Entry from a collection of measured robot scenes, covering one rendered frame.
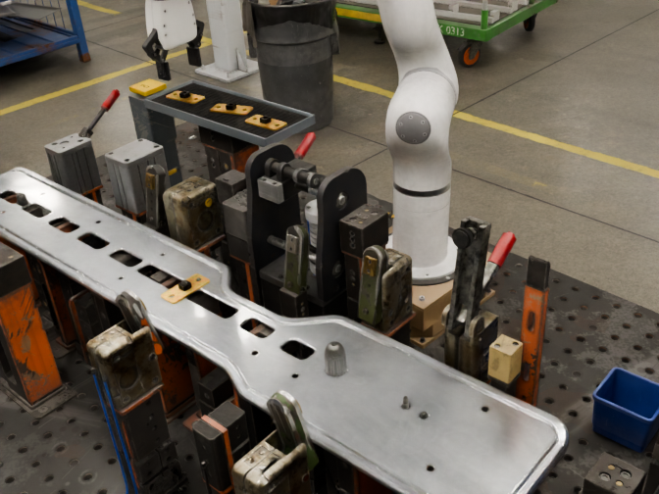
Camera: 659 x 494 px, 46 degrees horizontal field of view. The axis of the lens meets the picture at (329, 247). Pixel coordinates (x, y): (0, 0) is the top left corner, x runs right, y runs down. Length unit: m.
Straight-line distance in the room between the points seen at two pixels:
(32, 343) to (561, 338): 1.06
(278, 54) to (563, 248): 1.79
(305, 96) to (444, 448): 3.35
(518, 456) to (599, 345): 0.70
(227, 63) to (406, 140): 3.88
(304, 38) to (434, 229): 2.57
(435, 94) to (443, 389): 0.59
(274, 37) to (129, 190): 2.59
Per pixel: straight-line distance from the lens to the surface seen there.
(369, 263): 1.22
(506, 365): 1.10
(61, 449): 1.59
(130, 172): 1.59
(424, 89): 1.47
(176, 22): 1.64
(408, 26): 1.46
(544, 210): 3.57
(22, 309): 1.56
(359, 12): 5.52
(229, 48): 5.26
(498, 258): 1.16
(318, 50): 4.18
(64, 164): 1.83
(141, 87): 1.81
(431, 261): 1.68
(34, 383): 1.65
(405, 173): 1.57
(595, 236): 3.42
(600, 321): 1.77
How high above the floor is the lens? 1.76
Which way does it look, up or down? 32 degrees down
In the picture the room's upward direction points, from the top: 4 degrees counter-clockwise
